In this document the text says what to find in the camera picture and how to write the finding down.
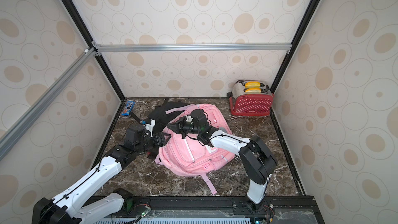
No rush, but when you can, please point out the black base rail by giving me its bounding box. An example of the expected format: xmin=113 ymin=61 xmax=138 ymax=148
xmin=55 ymin=195 xmax=325 ymax=224

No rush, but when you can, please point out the black frame post right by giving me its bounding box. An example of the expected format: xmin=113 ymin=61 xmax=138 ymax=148
xmin=271 ymin=0 xmax=321 ymax=93

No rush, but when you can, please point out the black frame post left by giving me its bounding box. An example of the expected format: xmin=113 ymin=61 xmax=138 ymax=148
xmin=61 ymin=0 xmax=125 ymax=101

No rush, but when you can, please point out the rear yellow toast slice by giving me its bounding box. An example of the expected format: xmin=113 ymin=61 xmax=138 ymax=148
xmin=244 ymin=82 xmax=262 ymax=88

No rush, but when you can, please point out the diagonal aluminium bar left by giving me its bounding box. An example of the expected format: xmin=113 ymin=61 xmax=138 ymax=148
xmin=1 ymin=47 xmax=96 ymax=159

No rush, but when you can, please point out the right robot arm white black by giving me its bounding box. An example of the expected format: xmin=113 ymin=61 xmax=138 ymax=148
xmin=167 ymin=110 xmax=278 ymax=212

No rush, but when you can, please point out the horizontal aluminium bar rear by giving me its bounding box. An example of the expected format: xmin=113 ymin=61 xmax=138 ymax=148
xmin=95 ymin=43 xmax=292 ymax=52

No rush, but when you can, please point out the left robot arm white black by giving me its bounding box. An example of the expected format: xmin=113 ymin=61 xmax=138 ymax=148
xmin=32 ymin=125 xmax=172 ymax=224

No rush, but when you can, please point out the pink backpack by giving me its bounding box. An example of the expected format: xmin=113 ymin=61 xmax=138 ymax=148
xmin=155 ymin=104 xmax=235 ymax=195

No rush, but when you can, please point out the black frame post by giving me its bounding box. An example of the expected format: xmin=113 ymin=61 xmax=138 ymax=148
xmin=271 ymin=0 xmax=321 ymax=93
xmin=61 ymin=0 xmax=125 ymax=101

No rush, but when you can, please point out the red polka dot toaster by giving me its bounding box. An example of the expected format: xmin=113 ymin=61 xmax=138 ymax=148
xmin=227 ymin=80 xmax=274 ymax=116

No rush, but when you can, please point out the yellow toast slice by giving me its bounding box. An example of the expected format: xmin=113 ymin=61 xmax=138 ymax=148
xmin=244 ymin=82 xmax=262 ymax=88
xmin=244 ymin=88 xmax=262 ymax=94

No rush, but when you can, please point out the blue candy packet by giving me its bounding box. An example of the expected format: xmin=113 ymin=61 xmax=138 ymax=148
xmin=121 ymin=100 xmax=135 ymax=117

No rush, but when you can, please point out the front yellow toast slice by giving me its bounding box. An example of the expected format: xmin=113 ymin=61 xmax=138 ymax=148
xmin=244 ymin=88 xmax=262 ymax=94

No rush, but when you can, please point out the black backpack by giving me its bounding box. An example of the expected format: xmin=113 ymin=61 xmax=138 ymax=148
xmin=123 ymin=101 xmax=189 ymax=159

